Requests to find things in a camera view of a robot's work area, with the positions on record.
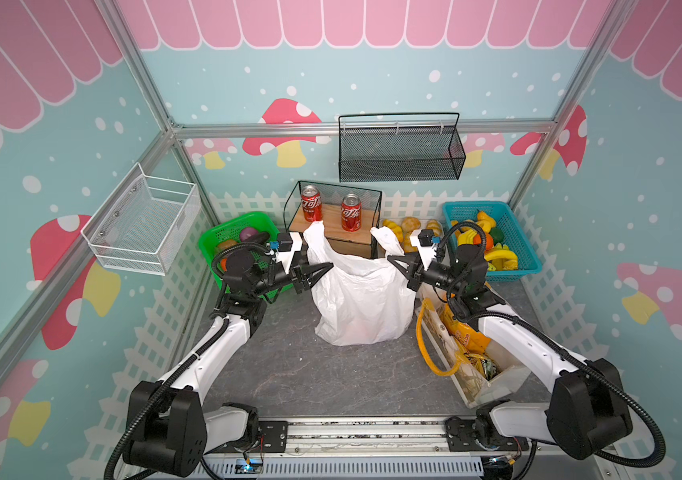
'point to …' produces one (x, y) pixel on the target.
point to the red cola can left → (312, 203)
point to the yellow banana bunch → (502, 259)
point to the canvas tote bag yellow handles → (484, 373)
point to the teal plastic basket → (509, 225)
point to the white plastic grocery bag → (359, 300)
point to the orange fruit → (489, 242)
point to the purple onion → (247, 233)
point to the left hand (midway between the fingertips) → (328, 261)
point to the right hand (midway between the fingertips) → (390, 256)
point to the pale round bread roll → (410, 224)
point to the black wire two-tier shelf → (332, 196)
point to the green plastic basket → (230, 229)
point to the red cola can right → (351, 212)
